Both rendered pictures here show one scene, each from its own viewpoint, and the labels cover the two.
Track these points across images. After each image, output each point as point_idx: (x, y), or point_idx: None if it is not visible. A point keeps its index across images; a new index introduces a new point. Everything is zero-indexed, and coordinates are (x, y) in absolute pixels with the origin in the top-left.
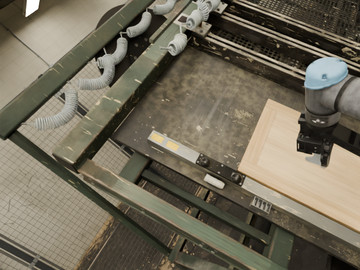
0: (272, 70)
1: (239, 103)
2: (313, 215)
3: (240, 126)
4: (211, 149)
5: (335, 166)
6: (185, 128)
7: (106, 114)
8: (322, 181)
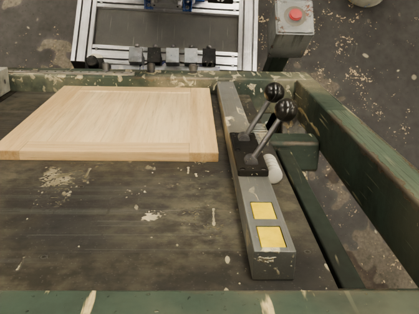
0: None
1: (17, 184)
2: (228, 101)
3: (96, 174)
4: (196, 190)
5: (123, 104)
6: (173, 235)
7: (367, 308)
8: (161, 108)
